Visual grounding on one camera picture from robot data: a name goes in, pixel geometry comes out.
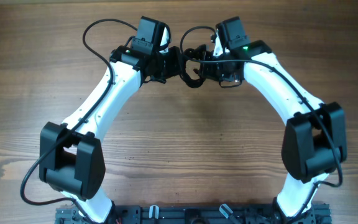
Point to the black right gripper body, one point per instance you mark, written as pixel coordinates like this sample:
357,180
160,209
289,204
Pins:
218,70

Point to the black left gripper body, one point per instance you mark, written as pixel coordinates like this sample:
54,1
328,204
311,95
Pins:
168,63

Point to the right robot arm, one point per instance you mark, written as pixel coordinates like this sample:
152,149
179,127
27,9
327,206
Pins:
314,143

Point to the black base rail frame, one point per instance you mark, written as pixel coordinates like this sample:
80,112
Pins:
253,213

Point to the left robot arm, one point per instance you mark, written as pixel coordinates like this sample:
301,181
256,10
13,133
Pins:
71,157

